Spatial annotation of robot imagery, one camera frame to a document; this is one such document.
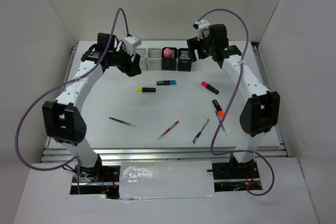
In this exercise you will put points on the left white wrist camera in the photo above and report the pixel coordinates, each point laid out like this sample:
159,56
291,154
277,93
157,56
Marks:
131,43

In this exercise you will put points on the white taped cover panel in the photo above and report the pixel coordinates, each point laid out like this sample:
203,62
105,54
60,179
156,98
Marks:
156,180

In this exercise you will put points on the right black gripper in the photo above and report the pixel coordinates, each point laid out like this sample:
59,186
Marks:
193,44

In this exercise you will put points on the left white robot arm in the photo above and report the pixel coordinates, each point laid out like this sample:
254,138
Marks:
62,117

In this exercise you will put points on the left white slotted container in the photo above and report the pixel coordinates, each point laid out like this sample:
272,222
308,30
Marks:
142,52

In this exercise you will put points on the blue highlighter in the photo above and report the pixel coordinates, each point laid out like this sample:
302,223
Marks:
166,83

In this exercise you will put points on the right black slotted container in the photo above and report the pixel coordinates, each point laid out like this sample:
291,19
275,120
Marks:
184,65

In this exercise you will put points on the yellow highlighter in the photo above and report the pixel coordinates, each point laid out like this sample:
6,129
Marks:
145,90

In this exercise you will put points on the dark purple pen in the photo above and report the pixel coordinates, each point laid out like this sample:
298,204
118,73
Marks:
123,122

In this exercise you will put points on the left black slotted container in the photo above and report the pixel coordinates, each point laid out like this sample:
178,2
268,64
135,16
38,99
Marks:
170,64

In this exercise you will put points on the pink cap glue bottle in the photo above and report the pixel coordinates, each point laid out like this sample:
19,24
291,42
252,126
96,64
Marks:
167,53

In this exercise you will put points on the green pen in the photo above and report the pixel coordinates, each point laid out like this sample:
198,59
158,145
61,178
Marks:
222,127

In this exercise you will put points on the blue pen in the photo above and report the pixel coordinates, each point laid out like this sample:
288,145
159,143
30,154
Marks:
200,132

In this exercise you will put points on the orange highlighter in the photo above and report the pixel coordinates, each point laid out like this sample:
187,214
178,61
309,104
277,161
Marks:
218,108

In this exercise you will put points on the red pen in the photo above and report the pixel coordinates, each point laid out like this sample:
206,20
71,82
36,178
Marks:
168,130

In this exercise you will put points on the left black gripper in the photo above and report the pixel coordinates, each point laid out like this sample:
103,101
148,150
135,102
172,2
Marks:
135,69

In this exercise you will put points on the white slotted container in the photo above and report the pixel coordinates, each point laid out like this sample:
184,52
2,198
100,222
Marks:
142,52
154,59

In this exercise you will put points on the blue glue bottle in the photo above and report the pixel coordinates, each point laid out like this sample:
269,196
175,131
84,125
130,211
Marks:
184,57

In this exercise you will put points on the aluminium frame rail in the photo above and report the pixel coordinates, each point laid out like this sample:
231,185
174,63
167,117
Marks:
114,96

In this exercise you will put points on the black slotted container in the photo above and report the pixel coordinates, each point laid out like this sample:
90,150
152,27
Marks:
184,65
170,64

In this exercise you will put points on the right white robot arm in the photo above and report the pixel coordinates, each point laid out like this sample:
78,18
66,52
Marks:
260,112

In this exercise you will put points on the pink highlighter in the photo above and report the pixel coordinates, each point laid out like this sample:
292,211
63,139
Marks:
209,87

